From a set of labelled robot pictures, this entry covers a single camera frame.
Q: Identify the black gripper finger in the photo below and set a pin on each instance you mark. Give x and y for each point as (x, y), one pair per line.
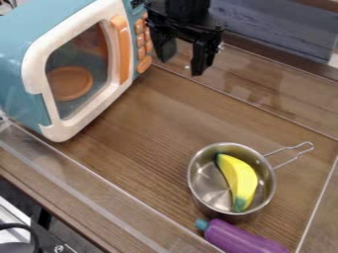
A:
(203, 53)
(165, 43)

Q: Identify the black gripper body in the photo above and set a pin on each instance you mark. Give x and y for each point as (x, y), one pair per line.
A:
(189, 17)

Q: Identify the yellow toy banana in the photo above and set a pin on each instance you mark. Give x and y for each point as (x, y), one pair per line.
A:
(242, 180)

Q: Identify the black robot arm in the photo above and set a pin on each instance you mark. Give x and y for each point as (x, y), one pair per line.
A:
(183, 20)

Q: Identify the blue toy microwave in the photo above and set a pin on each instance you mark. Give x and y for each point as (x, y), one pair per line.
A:
(46, 34)

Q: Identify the blue grey sofa background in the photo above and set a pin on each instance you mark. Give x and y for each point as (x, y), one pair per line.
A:
(286, 25)

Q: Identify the orange microwave turntable plate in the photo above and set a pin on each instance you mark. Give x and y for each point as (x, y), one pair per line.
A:
(71, 82)

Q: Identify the purple toy eggplant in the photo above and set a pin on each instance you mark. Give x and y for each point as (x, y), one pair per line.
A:
(234, 239)

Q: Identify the silver pot with wire handle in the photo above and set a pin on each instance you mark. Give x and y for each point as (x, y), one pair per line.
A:
(207, 184)

